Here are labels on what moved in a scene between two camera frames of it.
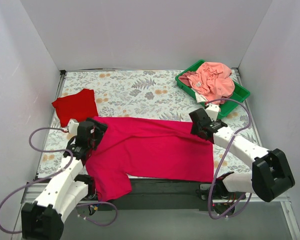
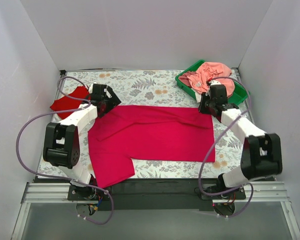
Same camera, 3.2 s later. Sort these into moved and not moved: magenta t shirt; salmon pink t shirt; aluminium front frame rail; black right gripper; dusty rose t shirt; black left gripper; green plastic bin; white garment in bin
Moved: magenta t shirt; black right gripper; black left gripper
Not moved: aluminium front frame rail; white garment in bin; salmon pink t shirt; green plastic bin; dusty rose t shirt
